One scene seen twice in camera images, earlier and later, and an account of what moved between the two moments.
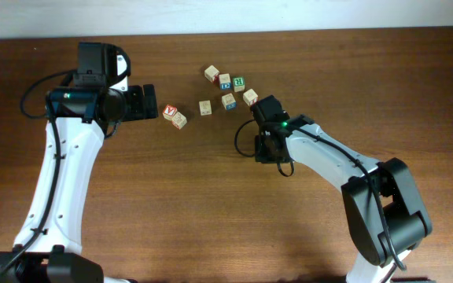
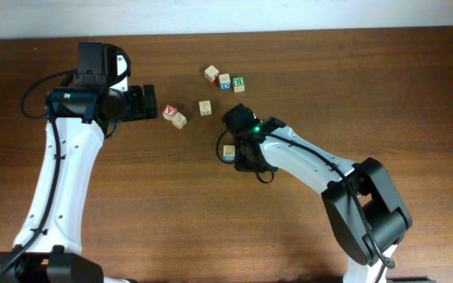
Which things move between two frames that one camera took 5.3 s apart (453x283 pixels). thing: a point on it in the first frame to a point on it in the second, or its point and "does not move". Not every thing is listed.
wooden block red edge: (211, 74) does not move
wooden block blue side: (229, 101) to (229, 152)
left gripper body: (135, 105) does not move
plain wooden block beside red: (179, 120) does not move
